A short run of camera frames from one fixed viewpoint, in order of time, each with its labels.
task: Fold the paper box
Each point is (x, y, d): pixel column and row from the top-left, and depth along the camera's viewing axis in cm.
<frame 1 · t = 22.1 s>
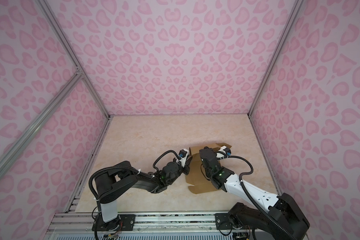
left hand: (191, 154, 85), fingers closed
right hand: (201, 145, 82), fingers closed
brown cardboard paper box: (201, 184, 88), on the table

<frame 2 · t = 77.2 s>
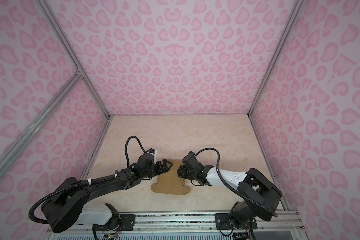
left hand: (170, 165, 84), fingers open
right hand: (178, 172, 85), fingers open
brown cardboard paper box: (169, 182, 84), point 4 cm above the table

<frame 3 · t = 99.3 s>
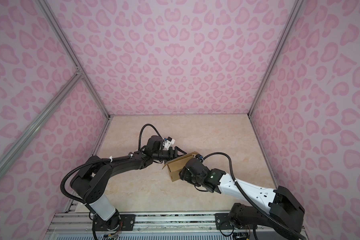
left hand: (185, 155, 81), fingers open
right hand: (181, 176, 78), fingers open
brown cardboard paper box: (175, 166, 78), point 16 cm above the table

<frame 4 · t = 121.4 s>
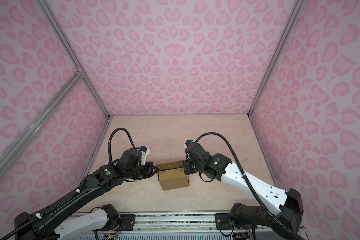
left hand: (160, 168, 72), fingers closed
right hand: (184, 165, 73), fingers closed
brown cardboard paper box: (171, 175, 75), point 15 cm above the table

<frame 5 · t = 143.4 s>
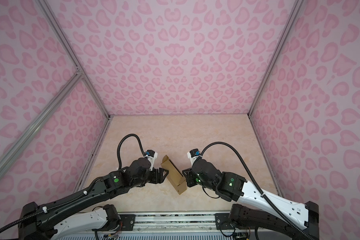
left hand: (164, 170, 74), fingers open
right hand: (182, 173, 68), fingers closed
brown cardboard paper box: (175, 178, 74), point 16 cm above the table

